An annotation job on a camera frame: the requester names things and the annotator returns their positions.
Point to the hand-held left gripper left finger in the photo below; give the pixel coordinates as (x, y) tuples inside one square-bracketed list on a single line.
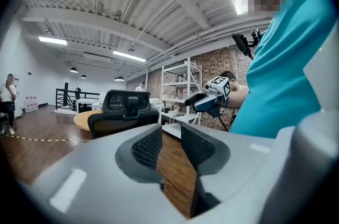
[(143, 154)]

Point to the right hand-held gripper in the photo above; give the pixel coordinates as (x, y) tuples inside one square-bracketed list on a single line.
[(221, 85)]

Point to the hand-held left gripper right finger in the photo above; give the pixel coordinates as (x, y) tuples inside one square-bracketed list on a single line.
[(201, 148)]

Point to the black mesh office chair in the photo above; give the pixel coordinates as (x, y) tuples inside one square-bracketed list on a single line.
[(124, 101)]

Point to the person's right forearm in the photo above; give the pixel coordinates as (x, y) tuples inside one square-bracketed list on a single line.
[(238, 98)]

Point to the white metal shelving rack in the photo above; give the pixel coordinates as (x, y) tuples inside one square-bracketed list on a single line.
[(188, 77)]

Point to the round wooden table black base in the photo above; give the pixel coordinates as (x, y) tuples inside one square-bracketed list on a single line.
[(82, 119)]

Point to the black mounted monitor screen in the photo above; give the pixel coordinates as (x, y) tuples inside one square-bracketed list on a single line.
[(241, 44)]

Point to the white desk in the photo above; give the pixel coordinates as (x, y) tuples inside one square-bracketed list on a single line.
[(84, 101)]

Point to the person's teal shirt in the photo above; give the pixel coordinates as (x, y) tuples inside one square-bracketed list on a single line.
[(286, 72)]

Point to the black metal railing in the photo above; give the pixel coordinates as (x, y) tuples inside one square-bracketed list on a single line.
[(56, 98)]

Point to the yellow black striped floor tape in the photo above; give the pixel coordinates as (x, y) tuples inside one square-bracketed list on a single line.
[(39, 139)]

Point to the white ceiling air conditioner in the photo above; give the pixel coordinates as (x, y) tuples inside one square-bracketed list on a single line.
[(98, 56)]

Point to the row of clear water jugs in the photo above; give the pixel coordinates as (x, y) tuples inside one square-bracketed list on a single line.
[(31, 105)]

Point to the black upright post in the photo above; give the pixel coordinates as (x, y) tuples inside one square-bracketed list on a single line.
[(66, 93)]

